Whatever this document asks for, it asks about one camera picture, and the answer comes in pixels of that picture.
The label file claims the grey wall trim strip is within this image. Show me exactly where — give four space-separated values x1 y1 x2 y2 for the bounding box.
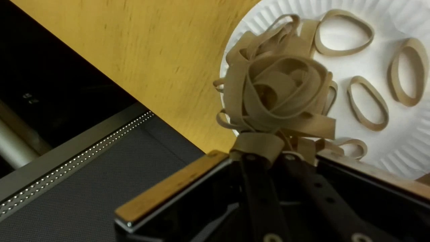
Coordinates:
0 103 158 222

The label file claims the grey metal pipe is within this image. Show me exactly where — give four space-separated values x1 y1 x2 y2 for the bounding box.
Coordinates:
0 99 52 171

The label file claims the single tan rubber band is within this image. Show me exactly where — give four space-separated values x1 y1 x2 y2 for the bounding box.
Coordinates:
314 8 377 58
347 74 390 132
388 37 430 107
334 137 369 161

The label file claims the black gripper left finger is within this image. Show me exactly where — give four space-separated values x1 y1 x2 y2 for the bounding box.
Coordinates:
113 148 294 242

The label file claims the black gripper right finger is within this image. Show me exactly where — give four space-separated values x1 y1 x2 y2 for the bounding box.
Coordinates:
281 152 430 242

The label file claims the white paper plate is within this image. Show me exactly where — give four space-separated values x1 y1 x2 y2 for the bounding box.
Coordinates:
218 0 430 183

